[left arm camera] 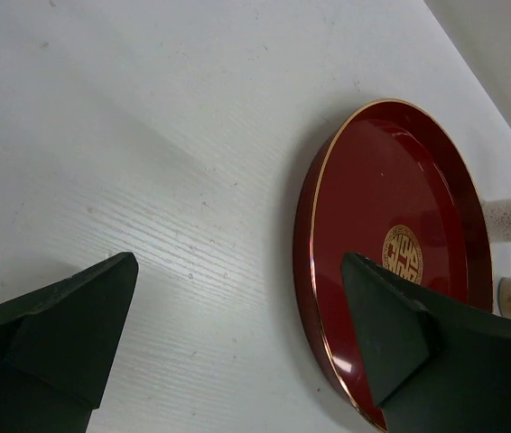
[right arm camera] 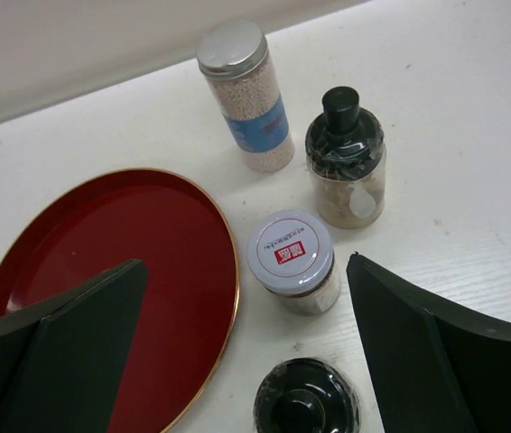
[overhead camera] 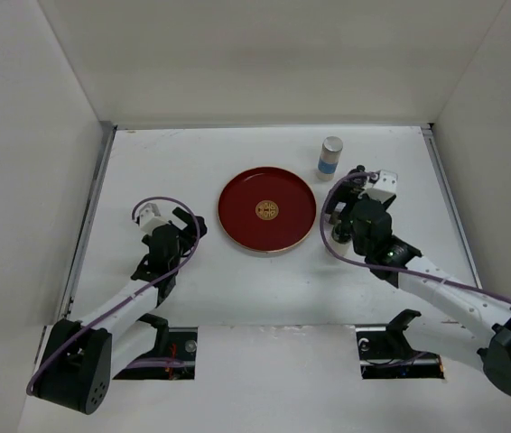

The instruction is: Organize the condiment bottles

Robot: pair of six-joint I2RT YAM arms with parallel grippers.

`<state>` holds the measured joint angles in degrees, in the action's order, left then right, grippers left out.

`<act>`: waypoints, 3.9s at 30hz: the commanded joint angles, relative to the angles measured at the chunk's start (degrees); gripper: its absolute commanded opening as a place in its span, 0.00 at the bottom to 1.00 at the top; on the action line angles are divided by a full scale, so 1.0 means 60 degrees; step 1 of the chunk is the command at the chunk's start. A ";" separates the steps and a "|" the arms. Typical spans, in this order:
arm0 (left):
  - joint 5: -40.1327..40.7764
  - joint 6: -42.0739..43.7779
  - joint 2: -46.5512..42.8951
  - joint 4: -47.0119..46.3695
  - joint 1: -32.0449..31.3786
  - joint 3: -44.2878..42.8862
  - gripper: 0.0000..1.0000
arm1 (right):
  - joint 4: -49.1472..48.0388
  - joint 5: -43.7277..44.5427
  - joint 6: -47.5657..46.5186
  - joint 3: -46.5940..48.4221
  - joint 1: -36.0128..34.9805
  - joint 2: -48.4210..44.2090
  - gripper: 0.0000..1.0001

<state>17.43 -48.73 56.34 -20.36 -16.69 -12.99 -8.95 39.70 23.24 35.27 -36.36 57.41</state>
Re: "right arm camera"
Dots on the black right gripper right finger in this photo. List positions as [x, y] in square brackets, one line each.
[435, 365]

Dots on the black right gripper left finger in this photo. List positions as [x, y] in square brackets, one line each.
[62, 359]

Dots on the black-cap white jar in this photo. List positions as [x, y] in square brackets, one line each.
[306, 395]

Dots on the white-lid short jar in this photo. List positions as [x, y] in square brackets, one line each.
[291, 254]

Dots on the tall silver-lid bead bottle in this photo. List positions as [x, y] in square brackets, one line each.
[235, 60]

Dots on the red round tray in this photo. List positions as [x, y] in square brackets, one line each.
[190, 304]

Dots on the black-cap spice jar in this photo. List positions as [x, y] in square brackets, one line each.
[346, 157]

